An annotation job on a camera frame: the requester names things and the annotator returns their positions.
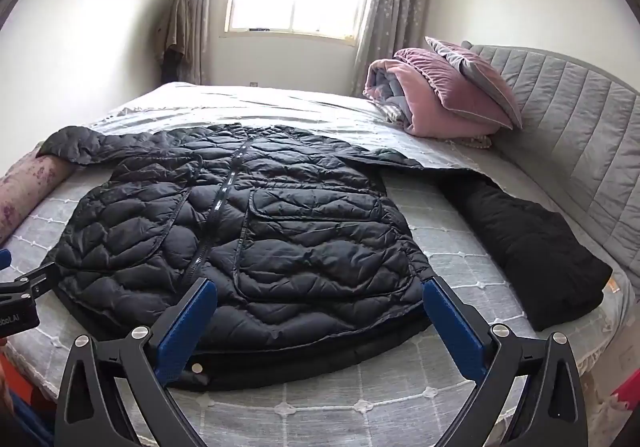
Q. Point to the orange mattress label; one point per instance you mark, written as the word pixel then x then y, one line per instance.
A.
pixel 612 286

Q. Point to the pink and grey pillow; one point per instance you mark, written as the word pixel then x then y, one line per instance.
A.
pixel 475 72

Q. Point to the folded pink quilt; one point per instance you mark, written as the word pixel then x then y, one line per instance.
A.
pixel 440 102

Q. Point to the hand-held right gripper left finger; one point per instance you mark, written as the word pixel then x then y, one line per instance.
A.
pixel 187 327

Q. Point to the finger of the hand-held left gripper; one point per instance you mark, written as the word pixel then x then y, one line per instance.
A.
pixel 4 259
pixel 35 279

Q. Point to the folded black garment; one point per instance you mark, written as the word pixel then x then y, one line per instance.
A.
pixel 530 247

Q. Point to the rolled pink floral blanket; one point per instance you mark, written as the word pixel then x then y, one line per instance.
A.
pixel 30 192

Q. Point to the grey padded headboard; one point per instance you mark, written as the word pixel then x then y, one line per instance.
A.
pixel 575 127

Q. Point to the person's dark blue trousers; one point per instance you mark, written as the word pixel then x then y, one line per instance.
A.
pixel 27 422

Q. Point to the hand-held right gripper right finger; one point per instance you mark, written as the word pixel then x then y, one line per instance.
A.
pixel 452 327

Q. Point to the hanging olive clothes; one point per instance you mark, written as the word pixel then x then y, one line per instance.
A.
pixel 175 32

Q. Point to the red object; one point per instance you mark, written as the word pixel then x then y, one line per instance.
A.
pixel 627 392
pixel 30 379

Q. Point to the black quilted down jacket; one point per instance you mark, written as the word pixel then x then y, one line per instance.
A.
pixel 280 237

